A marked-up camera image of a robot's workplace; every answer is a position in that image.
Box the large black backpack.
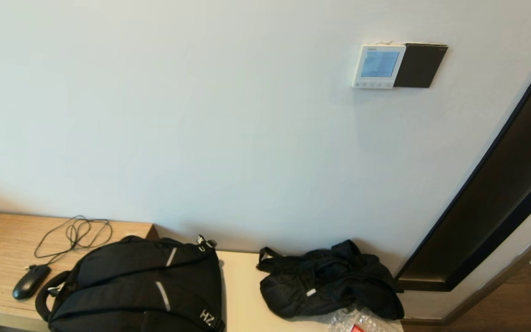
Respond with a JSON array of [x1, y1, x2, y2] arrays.
[[35, 235, 225, 332]]

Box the light wooden desk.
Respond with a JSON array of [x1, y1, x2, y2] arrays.
[[0, 210, 160, 332]]

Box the small crumpled black bag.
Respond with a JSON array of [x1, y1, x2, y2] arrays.
[[256, 239, 405, 321]]

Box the clear plastic bottle red label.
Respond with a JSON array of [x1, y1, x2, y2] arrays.
[[326, 307, 397, 332]]

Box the dark brown wall switch plate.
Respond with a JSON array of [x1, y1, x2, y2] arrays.
[[394, 43, 448, 89]]

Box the cream low bench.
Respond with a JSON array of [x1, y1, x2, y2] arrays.
[[217, 250, 404, 332]]

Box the thin black mouse cable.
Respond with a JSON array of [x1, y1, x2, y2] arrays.
[[25, 215, 113, 270]]

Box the white wall thermostat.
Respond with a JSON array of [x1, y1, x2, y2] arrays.
[[352, 44, 407, 89]]

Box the black computer mouse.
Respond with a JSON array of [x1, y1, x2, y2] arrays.
[[12, 264, 52, 301]]

